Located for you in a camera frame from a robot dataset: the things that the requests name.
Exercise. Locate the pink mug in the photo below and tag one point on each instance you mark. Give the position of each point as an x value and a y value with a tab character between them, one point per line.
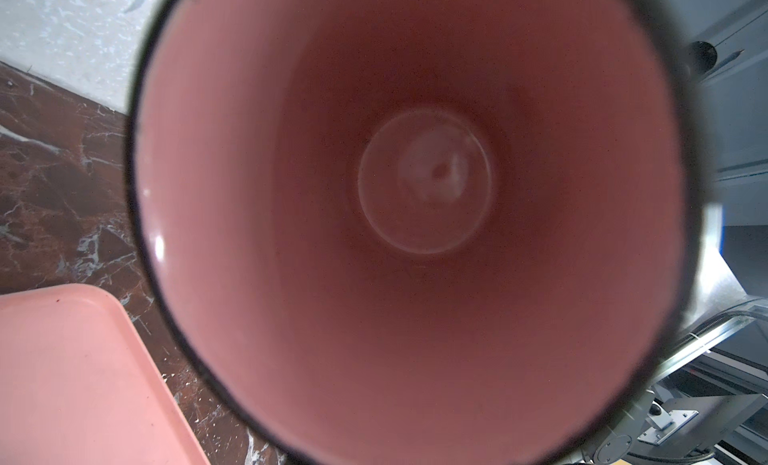
419	231

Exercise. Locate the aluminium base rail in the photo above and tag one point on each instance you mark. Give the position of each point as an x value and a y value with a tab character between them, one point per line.
719	306

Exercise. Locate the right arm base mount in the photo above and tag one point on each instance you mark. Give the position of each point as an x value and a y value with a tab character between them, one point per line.
678	431

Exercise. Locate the pink plastic tray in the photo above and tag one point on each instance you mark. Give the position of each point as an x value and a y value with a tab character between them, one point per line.
78	385

